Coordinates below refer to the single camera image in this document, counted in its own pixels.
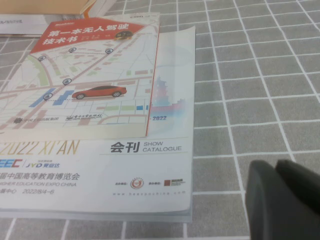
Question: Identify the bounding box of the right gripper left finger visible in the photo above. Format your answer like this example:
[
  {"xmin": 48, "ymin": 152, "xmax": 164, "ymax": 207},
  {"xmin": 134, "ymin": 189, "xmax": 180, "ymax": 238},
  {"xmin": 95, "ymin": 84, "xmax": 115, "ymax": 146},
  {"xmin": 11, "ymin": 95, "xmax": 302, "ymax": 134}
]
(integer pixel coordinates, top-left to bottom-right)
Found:
[{"xmin": 245, "ymin": 159, "xmax": 320, "ymax": 240}]

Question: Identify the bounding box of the red cover self-driving car book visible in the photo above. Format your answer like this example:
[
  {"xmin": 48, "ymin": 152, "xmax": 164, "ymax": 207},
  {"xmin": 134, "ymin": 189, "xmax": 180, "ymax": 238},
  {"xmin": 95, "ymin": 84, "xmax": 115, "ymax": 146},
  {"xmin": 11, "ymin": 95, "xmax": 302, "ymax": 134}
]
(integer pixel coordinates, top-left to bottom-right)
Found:
[{"xmin": 0, "ymin": 11, "xmax": 161, "ymax": 139}]

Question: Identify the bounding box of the grey white grid tablecloth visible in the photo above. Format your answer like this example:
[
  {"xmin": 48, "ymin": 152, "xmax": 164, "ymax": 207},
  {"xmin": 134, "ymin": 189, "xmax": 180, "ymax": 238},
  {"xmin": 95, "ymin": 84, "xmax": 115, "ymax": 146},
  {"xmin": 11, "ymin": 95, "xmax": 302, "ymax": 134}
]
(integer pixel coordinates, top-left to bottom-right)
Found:
[{"xmin": 0, "ymin": 0, "xmax": 320, "ymax": 240}]

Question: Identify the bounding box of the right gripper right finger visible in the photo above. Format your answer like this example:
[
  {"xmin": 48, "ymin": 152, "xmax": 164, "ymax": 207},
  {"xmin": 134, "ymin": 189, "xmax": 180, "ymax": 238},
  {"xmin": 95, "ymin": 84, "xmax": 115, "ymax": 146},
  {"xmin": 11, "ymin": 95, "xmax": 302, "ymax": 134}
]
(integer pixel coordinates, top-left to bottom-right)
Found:
[{"xmin": 274, "ymin": 159, "xmax": 320, "ymax": 216}]

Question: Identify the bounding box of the white show catalogue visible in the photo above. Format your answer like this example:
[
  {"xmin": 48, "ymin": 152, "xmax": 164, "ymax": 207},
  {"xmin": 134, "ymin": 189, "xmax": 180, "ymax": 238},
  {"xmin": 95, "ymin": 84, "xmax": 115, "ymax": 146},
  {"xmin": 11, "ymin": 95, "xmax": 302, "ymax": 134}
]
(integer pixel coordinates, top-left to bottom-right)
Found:
[{"xmin": 0, "ymin": 24, "xmax": 197, "ymax": 224}]

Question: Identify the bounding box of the white printed booklet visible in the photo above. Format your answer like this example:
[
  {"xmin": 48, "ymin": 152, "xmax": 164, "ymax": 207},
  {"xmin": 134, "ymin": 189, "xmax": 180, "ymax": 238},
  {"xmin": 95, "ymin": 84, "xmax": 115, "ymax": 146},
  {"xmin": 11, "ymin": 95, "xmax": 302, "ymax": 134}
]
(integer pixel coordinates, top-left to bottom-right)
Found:
[{"xmin": 0, "ymin": 13, "xmax": 85, "ymax": 38}]

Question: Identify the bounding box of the brown kraft notebook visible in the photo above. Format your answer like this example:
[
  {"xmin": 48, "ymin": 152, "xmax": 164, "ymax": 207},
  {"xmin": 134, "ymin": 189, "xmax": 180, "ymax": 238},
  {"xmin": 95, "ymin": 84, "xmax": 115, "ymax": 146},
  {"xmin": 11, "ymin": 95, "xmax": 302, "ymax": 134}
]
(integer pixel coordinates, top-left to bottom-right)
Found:
[{"xmin": 0, "ymin": 0, "xmax": 96, "ymax": 15}]

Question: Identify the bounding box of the white book with orange spine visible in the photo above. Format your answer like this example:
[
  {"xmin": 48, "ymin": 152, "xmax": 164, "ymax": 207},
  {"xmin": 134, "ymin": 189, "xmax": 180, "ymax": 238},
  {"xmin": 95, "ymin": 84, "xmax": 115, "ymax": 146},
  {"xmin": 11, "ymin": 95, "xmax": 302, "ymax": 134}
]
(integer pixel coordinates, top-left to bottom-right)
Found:
[{"xmin": 61, "ymin": 0, "xmax": 118, "ymax": 21}]

